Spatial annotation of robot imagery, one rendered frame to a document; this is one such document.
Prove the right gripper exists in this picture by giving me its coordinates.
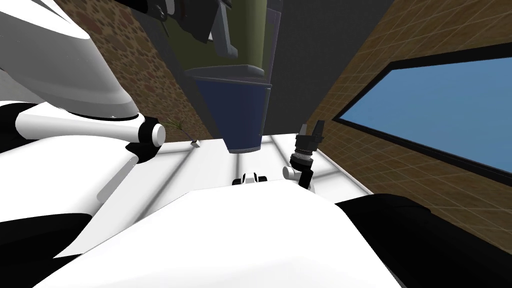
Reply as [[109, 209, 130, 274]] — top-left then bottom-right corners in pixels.
[[294, 119, 326, 153]]

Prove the dark blue cabinet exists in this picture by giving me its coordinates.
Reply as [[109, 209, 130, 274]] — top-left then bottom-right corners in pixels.
[[183, 65, 274, 155]]

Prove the small green plant in pot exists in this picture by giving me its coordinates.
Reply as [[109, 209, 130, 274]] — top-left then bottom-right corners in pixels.
[[163, 117, 201, 149]]

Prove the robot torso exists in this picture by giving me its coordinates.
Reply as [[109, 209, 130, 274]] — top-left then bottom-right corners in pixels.
[[32, 171, 406, 288]]

